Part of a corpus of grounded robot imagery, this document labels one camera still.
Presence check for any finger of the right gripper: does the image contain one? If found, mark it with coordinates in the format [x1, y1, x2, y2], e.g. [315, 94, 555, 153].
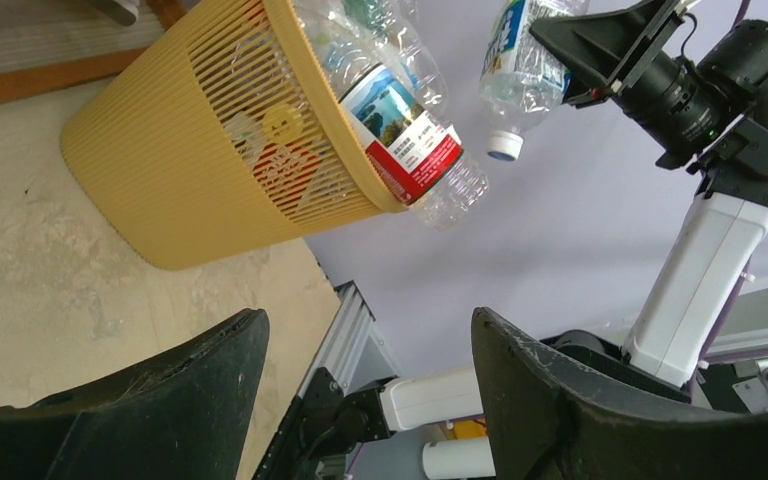
[529, 0, 683, 108]

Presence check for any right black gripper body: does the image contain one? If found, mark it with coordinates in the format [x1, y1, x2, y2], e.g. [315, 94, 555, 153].
[614, 52, 736, 169]

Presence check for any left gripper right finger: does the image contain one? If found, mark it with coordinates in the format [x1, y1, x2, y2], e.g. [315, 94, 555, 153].
[471, 307, 768, 479]

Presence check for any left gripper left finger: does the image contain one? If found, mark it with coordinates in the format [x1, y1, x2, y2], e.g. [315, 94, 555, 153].
[0, 309, 270, 479]

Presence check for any small clear blue-label bottle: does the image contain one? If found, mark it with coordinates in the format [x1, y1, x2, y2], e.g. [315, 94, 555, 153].
[480, 0, 590, 161]

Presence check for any red label bottle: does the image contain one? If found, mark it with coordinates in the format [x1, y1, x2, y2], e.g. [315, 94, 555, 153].
[294, 1, 488, 230]

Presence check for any yellow plastic bin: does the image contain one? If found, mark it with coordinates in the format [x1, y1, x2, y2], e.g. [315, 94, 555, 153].
[60, 1, 403, 270]

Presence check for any green label bottle green cap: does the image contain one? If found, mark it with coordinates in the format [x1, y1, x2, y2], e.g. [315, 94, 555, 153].
[338, 0, 449, 114]

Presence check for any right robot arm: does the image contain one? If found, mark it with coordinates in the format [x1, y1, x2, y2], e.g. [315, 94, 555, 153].
[341, 1, 768, 479]

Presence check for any wooden shelf rack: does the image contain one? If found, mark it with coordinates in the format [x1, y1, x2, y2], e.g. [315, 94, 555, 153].
[0, 1, 195, 104]

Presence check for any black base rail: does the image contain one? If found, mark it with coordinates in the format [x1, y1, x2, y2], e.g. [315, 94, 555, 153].
[253, 367, 395, 479]

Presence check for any aluminium frame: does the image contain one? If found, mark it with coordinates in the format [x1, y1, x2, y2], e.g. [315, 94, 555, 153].
[297, 281, 403, 396]

